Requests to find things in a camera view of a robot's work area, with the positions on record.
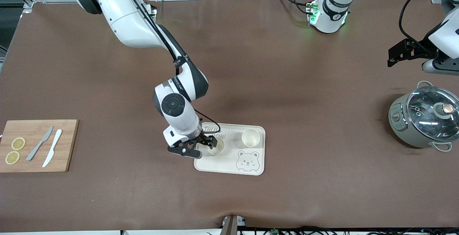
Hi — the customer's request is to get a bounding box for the white paper cup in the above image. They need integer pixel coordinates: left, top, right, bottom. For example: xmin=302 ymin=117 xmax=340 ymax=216
xmin=241 ymin=129 xmax=260 ymax=147
xmin=206 ymin=137 xmax=226 ymax=156

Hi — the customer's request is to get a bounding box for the cream bear print tray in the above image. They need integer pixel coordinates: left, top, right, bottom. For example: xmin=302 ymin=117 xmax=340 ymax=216
xmin=194 ymin=122 xmax=266 ymax=176

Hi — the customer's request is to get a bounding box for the glass pot lid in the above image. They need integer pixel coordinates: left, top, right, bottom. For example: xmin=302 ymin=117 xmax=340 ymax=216
xmin=406 ymin=86 xmax=459 ymax=143

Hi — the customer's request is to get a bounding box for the grey cooking pot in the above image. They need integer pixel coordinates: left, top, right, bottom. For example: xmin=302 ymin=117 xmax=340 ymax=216
xmin=388 ymin=81 xmax=459 ymax=152

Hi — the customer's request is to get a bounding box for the bamboo cutting board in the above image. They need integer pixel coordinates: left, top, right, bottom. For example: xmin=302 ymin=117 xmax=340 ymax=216
xmin=0 ymin=119 xmax=79 ymax=173

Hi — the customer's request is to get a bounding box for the white plastic knife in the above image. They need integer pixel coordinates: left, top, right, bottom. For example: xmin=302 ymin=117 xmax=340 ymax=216
xmin=42 ymin=129 xmax=63 ymax=168

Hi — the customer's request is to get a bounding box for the grey plastic knife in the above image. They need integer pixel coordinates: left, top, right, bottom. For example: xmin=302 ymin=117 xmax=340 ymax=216
xmin=26 ymin=125 xmax=54 ymax=161

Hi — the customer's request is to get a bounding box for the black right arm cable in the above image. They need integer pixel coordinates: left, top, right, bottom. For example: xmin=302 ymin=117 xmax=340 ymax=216
xmin=122 ymin=0 xmax=221 ymax=135

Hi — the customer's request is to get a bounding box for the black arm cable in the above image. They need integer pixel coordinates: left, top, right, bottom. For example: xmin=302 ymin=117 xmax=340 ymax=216
xmin=122 ymin=0 xmax=221 ymax=135
xmin=399 ymin=0 xmax=459 ymax=54

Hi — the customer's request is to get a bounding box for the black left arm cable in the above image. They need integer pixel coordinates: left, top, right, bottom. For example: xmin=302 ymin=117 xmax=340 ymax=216
xmin=399 ymin=0 xmax=459 ymax=54

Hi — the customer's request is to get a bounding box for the grey table edge post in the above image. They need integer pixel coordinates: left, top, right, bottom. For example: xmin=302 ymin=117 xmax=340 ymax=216
xmin=222 ymin=214 xmax=246 ymax=235

